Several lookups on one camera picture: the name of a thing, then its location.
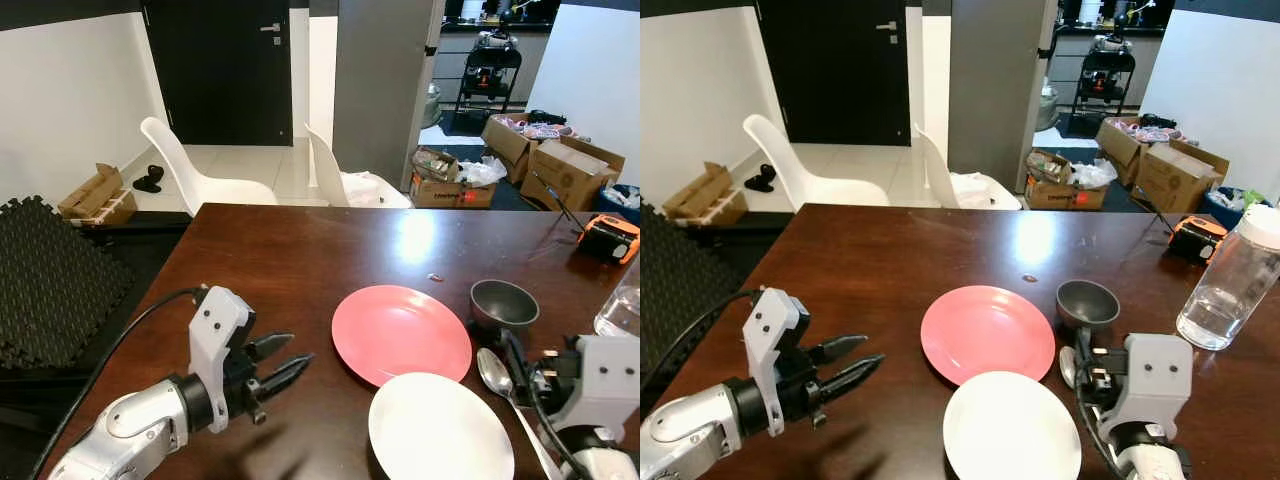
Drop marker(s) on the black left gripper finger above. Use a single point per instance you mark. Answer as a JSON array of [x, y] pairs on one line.
[[268, 347], [835, 348], [282, 376], [850, 376]]

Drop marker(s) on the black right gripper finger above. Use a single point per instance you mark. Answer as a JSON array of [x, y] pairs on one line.
[[515, 358], [540, 364], [1099, 358], [1082, 355]]

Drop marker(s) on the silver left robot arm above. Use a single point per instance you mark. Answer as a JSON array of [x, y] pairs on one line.
[[140, 425], [690, 440]]

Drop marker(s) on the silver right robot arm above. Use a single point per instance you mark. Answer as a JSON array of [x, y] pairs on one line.
[[1150, 458], [605, 462]]

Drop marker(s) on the silver metal spoon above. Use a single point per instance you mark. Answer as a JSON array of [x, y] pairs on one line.
[[1066, 370], [493, 372]]

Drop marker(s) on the dark grey bowl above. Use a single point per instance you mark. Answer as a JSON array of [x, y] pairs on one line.
[[503, 303], [1088, 303]]

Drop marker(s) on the pink round plate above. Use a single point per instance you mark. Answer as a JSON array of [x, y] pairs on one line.
[[985, 335], [400, 335]]

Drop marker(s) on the clear water bottle white lid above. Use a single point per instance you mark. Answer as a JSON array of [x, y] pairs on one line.
[[1225, 290], [622, 305]]

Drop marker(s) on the white round plate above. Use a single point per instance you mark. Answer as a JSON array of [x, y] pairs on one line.
[[440, 430], [1010, 430]]

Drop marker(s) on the orange black tape measure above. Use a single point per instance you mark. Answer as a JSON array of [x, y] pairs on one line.
[[608, 240], [1197, 240]]

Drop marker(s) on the black foam floor mat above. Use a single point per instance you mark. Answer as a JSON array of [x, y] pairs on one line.
[[680, 290], [55, 280]]

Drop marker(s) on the white plastic chair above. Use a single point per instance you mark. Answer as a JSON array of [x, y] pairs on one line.
[[820, 188], [940, 175], [330, 175], [215, 190]]

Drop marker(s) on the thin black rod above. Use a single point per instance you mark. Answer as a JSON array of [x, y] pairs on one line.
[[555, 198], [1152, 205]]

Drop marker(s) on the cardboard box with rubbish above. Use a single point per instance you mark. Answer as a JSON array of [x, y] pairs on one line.
[[1055, 188], [440, 185]]

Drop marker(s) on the white plastic bag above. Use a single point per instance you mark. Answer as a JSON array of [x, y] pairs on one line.
[[483, 172], [1093, 174]]

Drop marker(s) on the blue bin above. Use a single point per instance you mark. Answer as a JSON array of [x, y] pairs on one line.
[[1235, 208], [622, 202]]

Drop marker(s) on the small black floor object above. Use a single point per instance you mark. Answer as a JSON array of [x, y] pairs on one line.
[[149, 180], [760, 180]]

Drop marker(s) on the small open cardboard box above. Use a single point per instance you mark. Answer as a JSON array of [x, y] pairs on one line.
[[705, 200], [95, 200]]

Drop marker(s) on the open cardboard box pink contents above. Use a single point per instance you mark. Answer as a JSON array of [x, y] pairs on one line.
[[508, 145], [1118, 148]]

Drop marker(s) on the black shelf cart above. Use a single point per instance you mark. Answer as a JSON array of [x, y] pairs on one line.
[[490, 80], [1103, 82]]

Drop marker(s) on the grey sliding door panel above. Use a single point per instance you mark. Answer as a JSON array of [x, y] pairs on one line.
[[385, 90], [1000, 90]]

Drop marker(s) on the black door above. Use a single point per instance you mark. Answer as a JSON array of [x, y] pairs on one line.
[[835, 70], [220, 70]]

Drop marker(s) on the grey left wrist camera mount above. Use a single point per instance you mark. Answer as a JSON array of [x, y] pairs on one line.
[[770, 330], [215, 325]]

